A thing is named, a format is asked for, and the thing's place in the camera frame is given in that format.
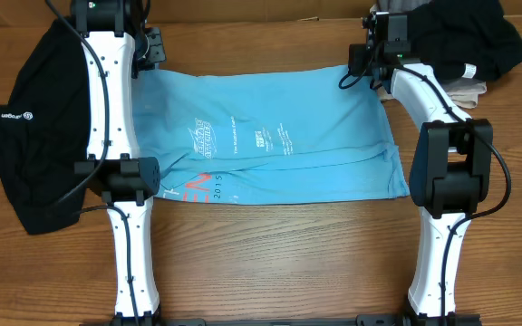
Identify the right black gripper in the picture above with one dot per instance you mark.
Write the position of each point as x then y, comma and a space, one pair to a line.
355, 65

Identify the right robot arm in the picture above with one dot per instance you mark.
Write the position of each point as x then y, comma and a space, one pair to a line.
449, 172

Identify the black t-shirt on left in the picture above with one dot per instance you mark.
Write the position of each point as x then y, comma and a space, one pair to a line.
44, 130

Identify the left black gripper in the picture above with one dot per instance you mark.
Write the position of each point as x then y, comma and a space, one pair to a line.
158, 51

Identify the light blue printed t-shirt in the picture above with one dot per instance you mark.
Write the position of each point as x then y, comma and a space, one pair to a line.
266, 139

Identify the black folded garment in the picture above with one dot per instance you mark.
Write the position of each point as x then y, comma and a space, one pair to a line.
450, 34

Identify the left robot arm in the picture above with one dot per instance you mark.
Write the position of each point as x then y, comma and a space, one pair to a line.
118, 45

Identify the grey folded garment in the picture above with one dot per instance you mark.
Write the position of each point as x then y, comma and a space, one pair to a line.
397, 6

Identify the beige folded garment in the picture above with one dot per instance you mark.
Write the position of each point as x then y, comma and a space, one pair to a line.
465, 92

